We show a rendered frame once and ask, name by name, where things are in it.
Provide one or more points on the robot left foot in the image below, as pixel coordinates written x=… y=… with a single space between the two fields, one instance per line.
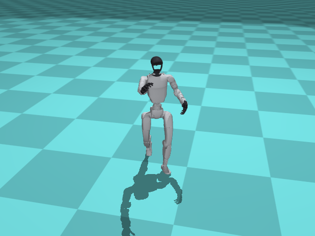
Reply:
x=165 y=169

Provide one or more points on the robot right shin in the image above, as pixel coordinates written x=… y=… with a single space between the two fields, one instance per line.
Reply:
x=147 y=144

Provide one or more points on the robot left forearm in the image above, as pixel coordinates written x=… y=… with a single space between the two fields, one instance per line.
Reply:
x=181 y=97

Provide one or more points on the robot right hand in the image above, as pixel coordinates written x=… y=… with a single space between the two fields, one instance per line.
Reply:
x=145 y=87

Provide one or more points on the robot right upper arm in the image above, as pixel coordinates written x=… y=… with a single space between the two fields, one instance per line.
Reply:
x=143 y=81

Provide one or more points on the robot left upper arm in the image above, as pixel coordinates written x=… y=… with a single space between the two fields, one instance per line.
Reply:
x=173 y=84

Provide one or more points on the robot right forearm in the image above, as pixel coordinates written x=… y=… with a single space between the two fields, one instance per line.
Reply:
x=139 y=90

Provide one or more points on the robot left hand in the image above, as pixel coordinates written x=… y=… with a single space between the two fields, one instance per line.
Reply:
x=185 y=106

